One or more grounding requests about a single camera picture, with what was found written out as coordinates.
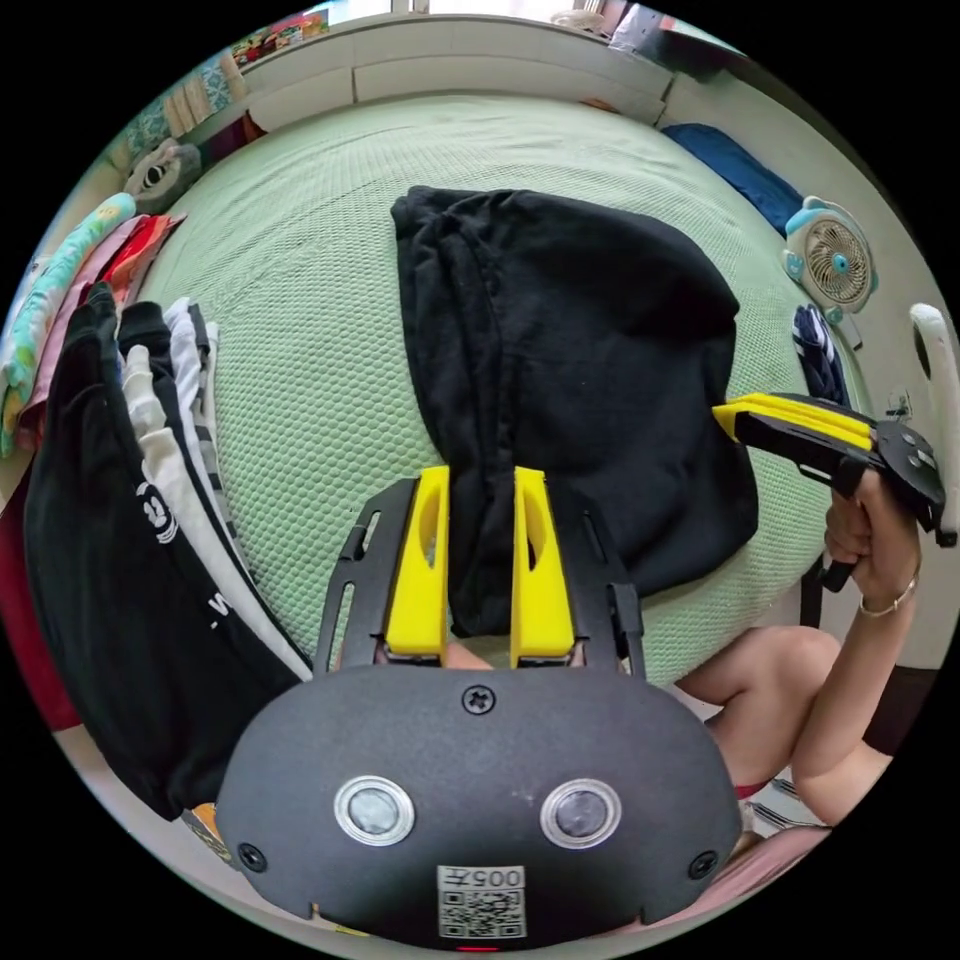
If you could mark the navy striped garment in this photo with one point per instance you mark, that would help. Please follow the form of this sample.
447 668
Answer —
819 356

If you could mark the black t-shirt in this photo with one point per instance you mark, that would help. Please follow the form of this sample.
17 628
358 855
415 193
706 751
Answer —
585 337

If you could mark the person's right forearm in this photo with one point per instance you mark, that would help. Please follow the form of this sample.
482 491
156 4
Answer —
855 697

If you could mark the bed with green mat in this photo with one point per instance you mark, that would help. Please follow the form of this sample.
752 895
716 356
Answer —
315 337

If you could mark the dark red cloth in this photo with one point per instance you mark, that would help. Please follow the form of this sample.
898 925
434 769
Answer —
26 615

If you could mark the small light blue fan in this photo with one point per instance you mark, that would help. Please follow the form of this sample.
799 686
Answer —
831 259

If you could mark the person's body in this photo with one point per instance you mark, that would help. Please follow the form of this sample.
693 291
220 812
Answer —
757 675

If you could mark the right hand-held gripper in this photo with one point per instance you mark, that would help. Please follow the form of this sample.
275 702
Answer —
911 469

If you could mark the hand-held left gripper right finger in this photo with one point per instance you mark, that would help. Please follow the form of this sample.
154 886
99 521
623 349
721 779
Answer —
541 592

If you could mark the white headboard shelf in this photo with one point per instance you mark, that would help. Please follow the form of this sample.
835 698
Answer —
465 67

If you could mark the pile of clothes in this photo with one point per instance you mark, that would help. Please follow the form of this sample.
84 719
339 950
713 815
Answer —
97 540

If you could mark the pastel printed pillow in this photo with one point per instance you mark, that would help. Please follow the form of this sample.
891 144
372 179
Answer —
45 315

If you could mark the dark blue cloth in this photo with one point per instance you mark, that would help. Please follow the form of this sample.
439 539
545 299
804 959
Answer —
739 176

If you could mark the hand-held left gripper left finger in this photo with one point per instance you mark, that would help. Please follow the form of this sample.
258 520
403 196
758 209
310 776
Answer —
418 577

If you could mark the grey plush toy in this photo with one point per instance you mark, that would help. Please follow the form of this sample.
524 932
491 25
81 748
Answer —
161 176

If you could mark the person's right hand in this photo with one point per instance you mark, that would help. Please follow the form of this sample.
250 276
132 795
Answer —
881 540

